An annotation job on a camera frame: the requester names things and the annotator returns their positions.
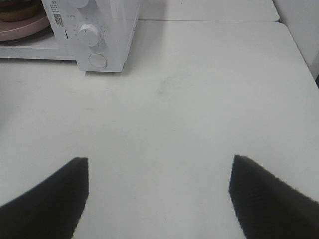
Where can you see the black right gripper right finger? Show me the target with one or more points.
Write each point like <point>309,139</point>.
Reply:
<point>268,208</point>

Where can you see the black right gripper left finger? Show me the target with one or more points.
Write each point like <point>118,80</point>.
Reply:
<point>50,210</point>

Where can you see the pink round plate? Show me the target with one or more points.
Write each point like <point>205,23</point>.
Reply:
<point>20,29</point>

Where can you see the burger with lettuce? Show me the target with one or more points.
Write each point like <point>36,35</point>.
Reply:
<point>17,10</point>

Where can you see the round door release button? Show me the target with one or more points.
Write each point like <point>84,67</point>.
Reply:
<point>98,60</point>

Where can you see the white lower microwave knob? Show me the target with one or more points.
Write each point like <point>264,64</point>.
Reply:
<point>90,34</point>

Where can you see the white microwave knob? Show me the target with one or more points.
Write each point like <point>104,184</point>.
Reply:
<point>90,34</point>
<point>81,3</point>

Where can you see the white microwave oven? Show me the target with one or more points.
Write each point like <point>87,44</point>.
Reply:
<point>116,18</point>

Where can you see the white warning label sticker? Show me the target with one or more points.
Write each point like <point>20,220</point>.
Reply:
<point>56,13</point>

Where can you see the white rear table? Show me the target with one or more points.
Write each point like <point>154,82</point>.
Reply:
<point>209,10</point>

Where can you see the white upper microwave knob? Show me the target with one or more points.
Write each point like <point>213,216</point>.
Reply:
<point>81,3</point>

